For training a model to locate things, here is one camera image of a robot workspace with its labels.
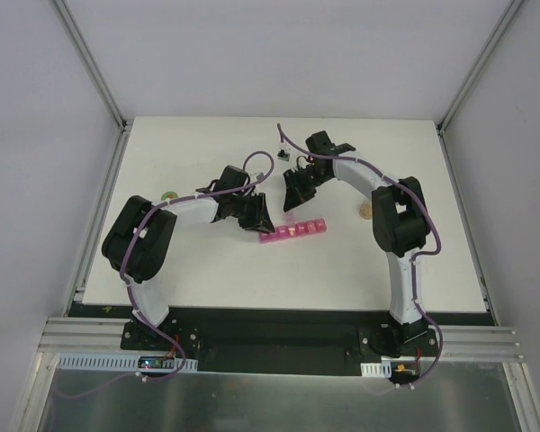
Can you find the front aluminium rail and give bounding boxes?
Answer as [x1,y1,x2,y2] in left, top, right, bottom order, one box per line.
[38,317,526,363]

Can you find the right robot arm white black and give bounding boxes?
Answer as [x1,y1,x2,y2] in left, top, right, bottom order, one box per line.
[283,131,433,358]

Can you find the right aluminium frame post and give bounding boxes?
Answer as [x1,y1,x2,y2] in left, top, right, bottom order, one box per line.
[436,0,526,136]

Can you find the white cable duct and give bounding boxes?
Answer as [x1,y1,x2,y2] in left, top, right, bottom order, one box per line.
[360,361,392,379]
[58,353,198,374]

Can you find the clear bottle with orange pills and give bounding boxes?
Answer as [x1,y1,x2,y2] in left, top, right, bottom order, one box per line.
[359,202,373,220]

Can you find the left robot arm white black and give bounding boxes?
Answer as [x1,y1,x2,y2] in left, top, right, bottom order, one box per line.
[102,166,275,350]

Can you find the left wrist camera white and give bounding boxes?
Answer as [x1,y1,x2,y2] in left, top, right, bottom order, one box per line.
[248,172,266,183]

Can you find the right white cable duct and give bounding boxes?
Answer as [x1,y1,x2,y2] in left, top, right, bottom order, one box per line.
[360,361,392,379]

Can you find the aluminium frame post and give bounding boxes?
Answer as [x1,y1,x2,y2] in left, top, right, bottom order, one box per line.
[49,0,127,131]
[436,0,526,136]

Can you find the pink weekly pill organizer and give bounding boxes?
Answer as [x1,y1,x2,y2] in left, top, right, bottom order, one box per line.
[258,218,328,244]

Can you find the left aluminium frame post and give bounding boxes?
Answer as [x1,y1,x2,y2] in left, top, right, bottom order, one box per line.
[49,0,127,131]

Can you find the green pill bottle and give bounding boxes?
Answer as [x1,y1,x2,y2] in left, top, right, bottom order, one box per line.
[161,191,178,201]

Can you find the left white cable duct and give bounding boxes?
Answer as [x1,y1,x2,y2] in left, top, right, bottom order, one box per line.
[58,353,198,374]

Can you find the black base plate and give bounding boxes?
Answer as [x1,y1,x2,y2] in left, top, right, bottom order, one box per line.
[67,301,499,374]

